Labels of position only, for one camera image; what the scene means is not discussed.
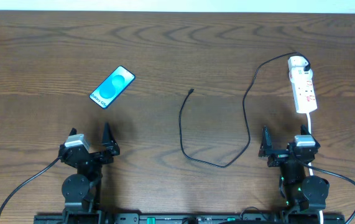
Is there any blue Galaxy smartphone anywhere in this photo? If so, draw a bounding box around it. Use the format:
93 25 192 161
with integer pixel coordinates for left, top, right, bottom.
90 65 136 109

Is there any black USB charging cable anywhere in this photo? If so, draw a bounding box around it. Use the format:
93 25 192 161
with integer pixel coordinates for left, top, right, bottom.
178 52 311 169

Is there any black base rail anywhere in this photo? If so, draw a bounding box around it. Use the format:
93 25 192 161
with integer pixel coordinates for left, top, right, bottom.
34 212 346 224

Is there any white USB charger plug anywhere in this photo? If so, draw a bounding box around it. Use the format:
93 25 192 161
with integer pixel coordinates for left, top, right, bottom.
288 55 311 72

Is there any white power strip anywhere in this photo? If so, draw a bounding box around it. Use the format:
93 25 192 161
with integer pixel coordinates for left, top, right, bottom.
289 67 318 114

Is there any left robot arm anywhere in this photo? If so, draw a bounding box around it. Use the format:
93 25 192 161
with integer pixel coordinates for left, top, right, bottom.
58 123 120 223

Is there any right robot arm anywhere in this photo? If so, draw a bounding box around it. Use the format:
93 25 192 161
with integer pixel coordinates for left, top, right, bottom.
259 126 330 223

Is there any white power strip cord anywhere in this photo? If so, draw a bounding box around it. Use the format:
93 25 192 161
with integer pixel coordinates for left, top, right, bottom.
306 112 325 224

